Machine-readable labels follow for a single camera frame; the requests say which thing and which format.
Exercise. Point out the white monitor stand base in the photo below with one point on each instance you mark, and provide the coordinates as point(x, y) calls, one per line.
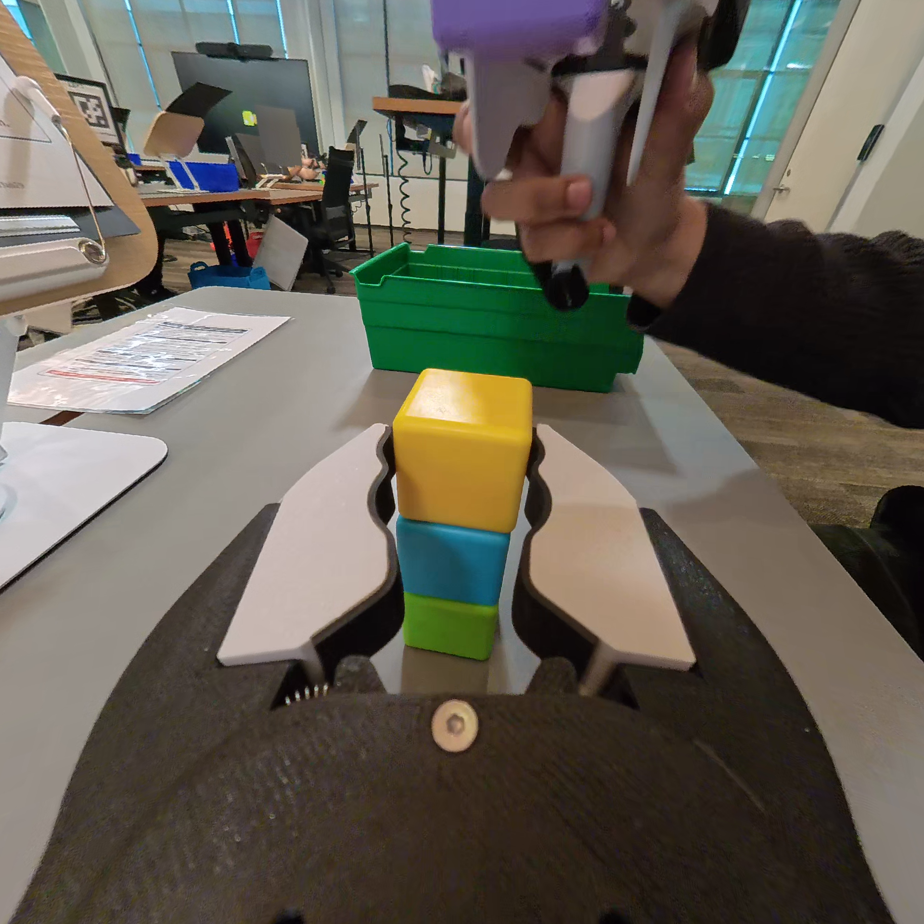
point(72, 483)

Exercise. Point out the grey panel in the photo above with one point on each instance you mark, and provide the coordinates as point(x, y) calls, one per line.
point(281, 252)

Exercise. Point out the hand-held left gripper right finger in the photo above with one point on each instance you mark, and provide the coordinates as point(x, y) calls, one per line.
point(606, 563)

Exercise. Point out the yellow magnetic cube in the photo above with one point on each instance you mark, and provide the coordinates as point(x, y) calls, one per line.
point(462, 462)

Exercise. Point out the long wooden office desk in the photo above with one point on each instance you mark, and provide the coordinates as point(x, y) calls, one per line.
point(216, 196)

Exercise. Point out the wooden standing desk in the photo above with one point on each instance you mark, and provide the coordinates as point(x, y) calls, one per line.
point(411, 106)

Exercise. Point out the black monitor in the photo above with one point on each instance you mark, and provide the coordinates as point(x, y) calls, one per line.
point(216, 94)

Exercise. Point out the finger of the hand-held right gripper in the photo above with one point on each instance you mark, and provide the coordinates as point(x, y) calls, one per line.
point(505, 108)

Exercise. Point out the laminated instruction sheet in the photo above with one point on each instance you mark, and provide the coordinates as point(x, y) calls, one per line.
point(159, 354)

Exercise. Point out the person's leg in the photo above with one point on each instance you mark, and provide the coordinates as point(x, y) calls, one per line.
point(888, 548)

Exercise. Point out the black office chair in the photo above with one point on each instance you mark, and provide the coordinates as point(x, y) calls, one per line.
point(339, 188)

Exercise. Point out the black white marker board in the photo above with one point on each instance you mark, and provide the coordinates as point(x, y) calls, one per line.
point(94, 108)

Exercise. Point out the blue storage bin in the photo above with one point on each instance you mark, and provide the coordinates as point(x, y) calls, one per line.
point(209, 175)

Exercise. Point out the blue bag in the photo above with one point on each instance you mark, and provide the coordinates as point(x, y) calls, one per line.
point(231, 278)

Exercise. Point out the purple magnetic cube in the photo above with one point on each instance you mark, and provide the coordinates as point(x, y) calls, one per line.
point(512, 29)

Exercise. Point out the blue magnetic cube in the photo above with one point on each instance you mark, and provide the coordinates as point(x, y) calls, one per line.
point(447, 559)

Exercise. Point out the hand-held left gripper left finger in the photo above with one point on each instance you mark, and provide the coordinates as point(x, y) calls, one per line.
point(317, 563)

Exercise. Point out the person's right forearm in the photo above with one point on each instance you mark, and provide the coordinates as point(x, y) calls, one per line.
point(794, 303)

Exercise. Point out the lime green magnetic cube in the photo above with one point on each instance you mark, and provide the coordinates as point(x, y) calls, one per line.
point(447, 624)

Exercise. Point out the instruction sheet on stand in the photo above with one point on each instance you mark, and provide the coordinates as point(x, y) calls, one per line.
point(126, 252)

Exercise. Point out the green plastic bin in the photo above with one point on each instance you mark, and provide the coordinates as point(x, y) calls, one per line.
point(469, 332)

